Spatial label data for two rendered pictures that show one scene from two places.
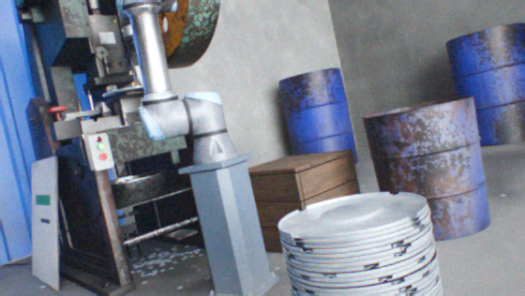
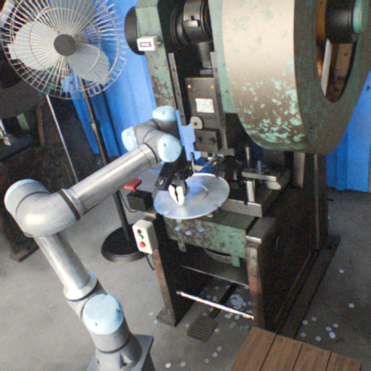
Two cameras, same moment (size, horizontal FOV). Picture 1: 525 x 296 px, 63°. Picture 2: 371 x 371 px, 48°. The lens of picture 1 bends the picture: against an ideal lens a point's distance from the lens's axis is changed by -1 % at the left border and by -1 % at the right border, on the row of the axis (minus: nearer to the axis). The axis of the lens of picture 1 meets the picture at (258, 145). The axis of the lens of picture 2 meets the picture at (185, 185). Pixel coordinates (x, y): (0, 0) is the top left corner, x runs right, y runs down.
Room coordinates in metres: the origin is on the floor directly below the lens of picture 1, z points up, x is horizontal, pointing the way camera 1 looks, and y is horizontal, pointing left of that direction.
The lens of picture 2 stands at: (1.56, -0.85, 1.58)
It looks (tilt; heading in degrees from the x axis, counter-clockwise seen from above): 29 degrees down; 78
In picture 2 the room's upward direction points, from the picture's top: 11 degrees counter-clockwise
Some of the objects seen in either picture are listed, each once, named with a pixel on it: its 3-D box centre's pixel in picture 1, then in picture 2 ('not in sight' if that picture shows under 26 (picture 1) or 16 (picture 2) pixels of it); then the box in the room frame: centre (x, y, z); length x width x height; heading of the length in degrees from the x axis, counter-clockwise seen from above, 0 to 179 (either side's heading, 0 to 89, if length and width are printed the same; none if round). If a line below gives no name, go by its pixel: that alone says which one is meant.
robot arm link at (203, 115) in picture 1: (202, 111); (105, 319); (1.42, 0.16, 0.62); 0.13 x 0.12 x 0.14; 109
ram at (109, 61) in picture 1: (104, 46); (211, 108); (2.01, 0.61, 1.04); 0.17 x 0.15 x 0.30; 40
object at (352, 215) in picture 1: (350, 213); not in sight; (0.84, -0.15, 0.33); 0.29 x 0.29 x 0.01
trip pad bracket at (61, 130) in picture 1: (68, 143); (143, 210); (1.67, 0.72, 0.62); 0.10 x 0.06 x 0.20; 130
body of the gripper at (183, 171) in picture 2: (135, 52); (176, 165); (1.80, 0.42, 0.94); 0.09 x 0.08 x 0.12; 40
